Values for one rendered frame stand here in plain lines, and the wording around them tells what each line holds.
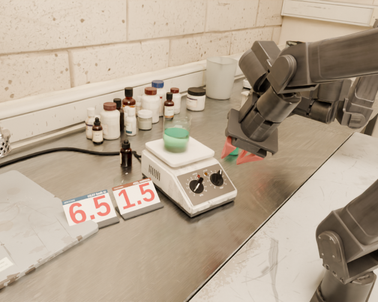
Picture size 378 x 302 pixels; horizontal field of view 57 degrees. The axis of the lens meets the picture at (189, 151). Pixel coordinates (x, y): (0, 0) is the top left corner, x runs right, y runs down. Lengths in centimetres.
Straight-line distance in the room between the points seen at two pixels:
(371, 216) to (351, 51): 21
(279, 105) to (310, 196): 34
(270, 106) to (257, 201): 28
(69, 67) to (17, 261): 63
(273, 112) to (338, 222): 20
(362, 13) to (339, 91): 112
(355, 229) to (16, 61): 85
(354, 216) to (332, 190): 41
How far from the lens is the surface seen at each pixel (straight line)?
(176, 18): 141
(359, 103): 99
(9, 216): 75
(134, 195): 74
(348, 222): 52
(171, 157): 75
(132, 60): 126
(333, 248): 53
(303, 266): 67
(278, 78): 54
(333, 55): 51
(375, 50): 47
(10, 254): 66
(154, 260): 63
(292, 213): 80
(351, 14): 208
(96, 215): 71
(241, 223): 73
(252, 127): 62
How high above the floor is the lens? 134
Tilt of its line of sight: 26 degrees down
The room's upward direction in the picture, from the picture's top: 5 degrees clockwise
